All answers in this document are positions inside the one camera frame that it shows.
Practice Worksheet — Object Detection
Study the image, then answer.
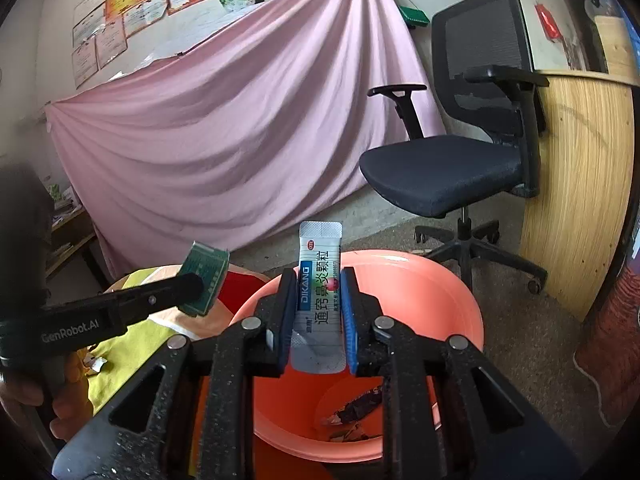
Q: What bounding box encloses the person's left hand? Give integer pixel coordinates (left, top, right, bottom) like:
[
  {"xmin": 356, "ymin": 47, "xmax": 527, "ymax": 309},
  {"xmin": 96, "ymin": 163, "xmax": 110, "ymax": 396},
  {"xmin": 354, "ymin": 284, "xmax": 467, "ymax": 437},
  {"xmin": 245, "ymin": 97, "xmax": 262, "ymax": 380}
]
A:
[{"xmin": 0, "ymin": 375, "xmax": 102, "ymax": 442}]

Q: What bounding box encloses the dark blue snack wrapper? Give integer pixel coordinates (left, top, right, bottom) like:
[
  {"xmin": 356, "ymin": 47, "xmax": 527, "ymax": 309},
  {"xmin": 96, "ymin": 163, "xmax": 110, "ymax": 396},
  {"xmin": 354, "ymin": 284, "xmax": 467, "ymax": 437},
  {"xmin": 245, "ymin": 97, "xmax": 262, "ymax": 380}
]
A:
[{"xmin": 320, "ymin": 384, "xmax": 389, "ymax": 427}]

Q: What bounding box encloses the pale wooden board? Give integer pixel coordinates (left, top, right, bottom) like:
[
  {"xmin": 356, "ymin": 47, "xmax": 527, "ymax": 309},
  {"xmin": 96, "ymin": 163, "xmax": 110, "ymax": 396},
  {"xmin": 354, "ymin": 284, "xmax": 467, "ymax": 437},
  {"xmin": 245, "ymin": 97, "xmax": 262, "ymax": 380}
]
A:
[{"xmin": 594, "ymin": 14, "xmax": 640, "ymax": 79}]

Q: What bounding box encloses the green potted plant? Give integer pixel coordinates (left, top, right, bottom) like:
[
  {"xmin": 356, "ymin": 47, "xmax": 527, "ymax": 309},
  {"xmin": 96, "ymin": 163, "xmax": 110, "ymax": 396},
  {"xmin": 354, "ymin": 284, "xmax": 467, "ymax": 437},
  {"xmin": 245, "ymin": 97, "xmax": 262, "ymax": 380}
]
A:
[{"xmin": 46, "ymin": 182, "xmax": 77, "ymax": 207}]

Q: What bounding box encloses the small green box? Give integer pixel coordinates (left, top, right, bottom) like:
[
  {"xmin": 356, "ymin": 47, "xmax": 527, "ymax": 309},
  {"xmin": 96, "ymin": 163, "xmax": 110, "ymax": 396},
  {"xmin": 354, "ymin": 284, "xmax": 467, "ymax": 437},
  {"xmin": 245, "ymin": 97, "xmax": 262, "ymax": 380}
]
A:
[{"xmin": 398, "ymin": 5, "xmax": 430, "ymax": 29}]

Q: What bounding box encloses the salmon plastic bin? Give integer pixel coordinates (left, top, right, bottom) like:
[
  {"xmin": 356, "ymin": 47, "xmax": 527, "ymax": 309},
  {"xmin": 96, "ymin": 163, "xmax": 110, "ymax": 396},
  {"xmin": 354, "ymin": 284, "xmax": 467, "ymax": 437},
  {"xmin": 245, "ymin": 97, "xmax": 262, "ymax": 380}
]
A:
[{"xmin": 197, "ymin": 249, "xmax": 485, "ymax": 464}]

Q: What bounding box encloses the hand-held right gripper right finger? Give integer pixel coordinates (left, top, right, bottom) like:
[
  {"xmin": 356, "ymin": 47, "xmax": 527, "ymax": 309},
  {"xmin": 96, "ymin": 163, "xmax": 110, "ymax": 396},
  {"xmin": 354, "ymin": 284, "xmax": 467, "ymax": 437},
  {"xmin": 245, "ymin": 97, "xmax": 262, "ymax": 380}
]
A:
[{"xmin": 339, "ymin": 266, "xmax": 582, "ymax": 480}]

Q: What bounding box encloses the dark wooden frame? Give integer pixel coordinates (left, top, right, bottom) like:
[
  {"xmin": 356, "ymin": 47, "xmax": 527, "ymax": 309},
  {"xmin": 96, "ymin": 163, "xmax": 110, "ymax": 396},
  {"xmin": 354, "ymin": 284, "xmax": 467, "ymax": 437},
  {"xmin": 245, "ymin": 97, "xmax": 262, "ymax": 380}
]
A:
[{"xmin": 559, "ymin": 0, "xmax": 609, "ymax": 72}]

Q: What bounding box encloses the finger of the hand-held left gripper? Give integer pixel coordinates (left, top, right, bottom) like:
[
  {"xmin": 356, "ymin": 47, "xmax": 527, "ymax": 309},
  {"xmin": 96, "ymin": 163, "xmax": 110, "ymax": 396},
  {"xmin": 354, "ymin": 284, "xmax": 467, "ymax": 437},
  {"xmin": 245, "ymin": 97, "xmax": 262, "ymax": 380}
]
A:
[{"xmin": 116, "ymin": 274, "xmax": 206, "ymax": 332}]

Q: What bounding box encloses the wooden shelf desk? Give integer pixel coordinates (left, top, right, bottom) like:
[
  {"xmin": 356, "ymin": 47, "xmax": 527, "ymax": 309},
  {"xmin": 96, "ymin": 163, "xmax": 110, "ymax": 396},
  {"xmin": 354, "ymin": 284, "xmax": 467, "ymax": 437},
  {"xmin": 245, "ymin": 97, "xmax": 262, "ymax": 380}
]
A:
[{"xmin": 44, "ymin": 204, "xmax": 102, "ymax": 283}]

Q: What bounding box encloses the black office chair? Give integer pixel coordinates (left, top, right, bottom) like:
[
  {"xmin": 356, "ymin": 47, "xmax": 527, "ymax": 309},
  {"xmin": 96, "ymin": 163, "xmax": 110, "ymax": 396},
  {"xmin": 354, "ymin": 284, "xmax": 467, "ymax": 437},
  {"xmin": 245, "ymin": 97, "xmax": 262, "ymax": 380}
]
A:
[{"xmin": 358, "ymin": 0, "xmax": 551, "ymax": 297}]

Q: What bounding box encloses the curved wooden panel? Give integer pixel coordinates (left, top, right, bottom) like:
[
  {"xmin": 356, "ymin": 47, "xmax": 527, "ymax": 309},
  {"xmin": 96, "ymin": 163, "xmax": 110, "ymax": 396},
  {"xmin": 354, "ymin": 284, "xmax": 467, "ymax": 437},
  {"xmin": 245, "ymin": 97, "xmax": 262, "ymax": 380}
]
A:
[{"xmin": 519, "ymin": 69, "xmax": 640, "ymax": 324}]

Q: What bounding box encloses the green card packet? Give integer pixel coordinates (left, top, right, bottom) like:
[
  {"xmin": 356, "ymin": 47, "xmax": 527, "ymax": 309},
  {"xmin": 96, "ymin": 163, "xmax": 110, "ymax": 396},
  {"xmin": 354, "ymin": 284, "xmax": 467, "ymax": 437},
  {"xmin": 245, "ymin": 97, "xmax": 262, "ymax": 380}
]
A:
[{"xmin": 176, "ymin": 240, "xmax": 231, "ymax": 317}]

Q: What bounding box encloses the printed brown cloth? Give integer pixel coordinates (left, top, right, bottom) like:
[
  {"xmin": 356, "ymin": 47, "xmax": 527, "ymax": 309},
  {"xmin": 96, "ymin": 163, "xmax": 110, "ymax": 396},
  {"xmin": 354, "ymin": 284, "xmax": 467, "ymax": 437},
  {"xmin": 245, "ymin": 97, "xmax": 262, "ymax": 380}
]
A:
[{"xmin": 572, "ymin": 259, "xmax": 640, "ymax": 429}]

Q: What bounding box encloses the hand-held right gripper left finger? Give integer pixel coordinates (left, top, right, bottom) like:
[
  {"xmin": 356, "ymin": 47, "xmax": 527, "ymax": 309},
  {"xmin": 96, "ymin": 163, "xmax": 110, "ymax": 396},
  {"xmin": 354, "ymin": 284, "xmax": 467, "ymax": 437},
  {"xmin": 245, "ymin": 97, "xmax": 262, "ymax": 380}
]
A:
[{"xmin": 52, "ymin": 267, "xmax": 299, "ymax": 480}]

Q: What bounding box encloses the pink hanging cloth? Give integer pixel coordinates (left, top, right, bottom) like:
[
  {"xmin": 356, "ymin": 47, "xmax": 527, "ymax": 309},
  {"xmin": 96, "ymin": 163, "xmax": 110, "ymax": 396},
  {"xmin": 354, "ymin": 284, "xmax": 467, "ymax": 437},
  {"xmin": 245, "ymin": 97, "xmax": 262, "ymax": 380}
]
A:
[{"xmin": 44, "ymin": 0, "xmax": 449, "ymax": 282}]

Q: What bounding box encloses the silver medicine sachet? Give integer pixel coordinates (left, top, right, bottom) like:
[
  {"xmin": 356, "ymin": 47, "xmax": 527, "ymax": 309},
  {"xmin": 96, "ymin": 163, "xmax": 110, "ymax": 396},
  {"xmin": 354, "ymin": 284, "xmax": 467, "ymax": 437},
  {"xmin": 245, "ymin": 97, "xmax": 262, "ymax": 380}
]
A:
[{"xmin": 289, "ymin": 220, "xmax": 348, "ymax": 375}]

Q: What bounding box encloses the red hanging charm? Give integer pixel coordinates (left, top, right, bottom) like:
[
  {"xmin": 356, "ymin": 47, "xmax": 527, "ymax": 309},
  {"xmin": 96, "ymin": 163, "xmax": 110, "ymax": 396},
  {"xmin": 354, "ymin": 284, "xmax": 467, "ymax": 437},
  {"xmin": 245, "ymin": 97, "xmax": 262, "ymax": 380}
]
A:
[{"xmin": 533, "ymin": 2, "xmax": 563, "ymax": 41}]

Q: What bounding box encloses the colourful patchwork blanket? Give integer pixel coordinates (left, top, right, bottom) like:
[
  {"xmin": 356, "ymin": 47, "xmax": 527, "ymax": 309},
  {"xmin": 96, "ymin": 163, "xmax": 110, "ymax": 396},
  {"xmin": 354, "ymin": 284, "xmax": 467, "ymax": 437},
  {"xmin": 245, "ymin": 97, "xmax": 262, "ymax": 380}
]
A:
[{"xmin": 65, "ymin": 266, "xmax": 268, "ymax": 413}]

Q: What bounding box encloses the group of wall certificates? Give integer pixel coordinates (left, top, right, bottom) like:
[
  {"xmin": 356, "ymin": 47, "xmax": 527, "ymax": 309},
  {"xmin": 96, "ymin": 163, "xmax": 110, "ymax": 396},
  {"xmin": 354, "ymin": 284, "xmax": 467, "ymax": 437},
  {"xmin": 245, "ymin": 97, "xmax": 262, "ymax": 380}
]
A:
[{"xmin": 71, "ymin": 0, "xmax": 222, "ymax": 90}]

